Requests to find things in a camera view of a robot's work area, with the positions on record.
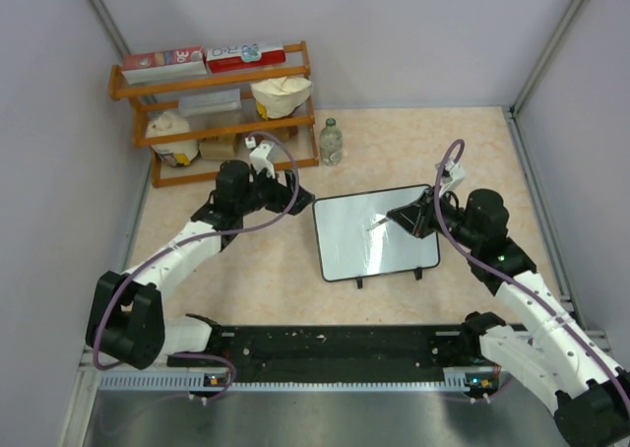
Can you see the tan cardboard box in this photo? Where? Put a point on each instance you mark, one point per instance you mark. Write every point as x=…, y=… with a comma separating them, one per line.
x=216, y=147

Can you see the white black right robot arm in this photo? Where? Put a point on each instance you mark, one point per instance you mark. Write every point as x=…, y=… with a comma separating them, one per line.
x=584, y=389

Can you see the cream paper bag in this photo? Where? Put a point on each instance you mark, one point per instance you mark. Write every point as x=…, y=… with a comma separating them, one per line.
x=279, y=97

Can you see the red white box right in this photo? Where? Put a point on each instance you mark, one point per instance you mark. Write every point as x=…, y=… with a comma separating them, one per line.
x=245, y=56

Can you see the clear plastic container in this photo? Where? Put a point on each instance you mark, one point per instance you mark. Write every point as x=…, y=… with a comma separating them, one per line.
x=219, y=109

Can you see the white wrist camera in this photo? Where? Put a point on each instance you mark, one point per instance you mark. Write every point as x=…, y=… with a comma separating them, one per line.
x=451, y=177
x=261, y=156

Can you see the orange wooden shelf rack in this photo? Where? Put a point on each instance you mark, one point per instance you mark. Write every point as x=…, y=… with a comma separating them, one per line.
x=225, y=129

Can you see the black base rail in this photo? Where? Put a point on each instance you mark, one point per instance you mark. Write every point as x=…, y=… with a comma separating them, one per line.
x=350, y=353

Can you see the magenta capped marker pen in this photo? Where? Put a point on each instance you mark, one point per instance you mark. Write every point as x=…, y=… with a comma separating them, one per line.
x=378, y=223

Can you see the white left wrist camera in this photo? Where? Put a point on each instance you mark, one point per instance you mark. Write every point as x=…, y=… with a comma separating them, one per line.
x=261, y=156

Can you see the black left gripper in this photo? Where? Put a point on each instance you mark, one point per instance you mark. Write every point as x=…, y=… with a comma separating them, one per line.
x=283, y=195

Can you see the red white box left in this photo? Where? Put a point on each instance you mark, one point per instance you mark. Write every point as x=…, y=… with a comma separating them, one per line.
x=164, y=65

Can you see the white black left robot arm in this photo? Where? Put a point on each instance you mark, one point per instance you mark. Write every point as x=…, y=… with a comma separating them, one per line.
x=127, y=319

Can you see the red white box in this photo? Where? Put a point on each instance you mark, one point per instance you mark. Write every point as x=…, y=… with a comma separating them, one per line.
x=164, y=65
x=245, y=56

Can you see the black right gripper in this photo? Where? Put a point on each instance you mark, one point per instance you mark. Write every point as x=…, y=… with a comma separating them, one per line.
x=404, y=214

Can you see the clear glass bottle green cap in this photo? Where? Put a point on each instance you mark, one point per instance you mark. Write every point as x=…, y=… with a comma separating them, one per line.
x=331, y=143

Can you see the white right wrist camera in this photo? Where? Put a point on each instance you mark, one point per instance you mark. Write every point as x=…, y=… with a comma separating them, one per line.
x=451, y=177

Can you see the black framed whiteboard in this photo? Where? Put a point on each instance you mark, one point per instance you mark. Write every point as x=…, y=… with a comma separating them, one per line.
x=347, y=252

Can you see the grey slotted cable duct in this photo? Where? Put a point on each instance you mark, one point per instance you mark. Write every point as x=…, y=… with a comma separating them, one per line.
x=204, y=381

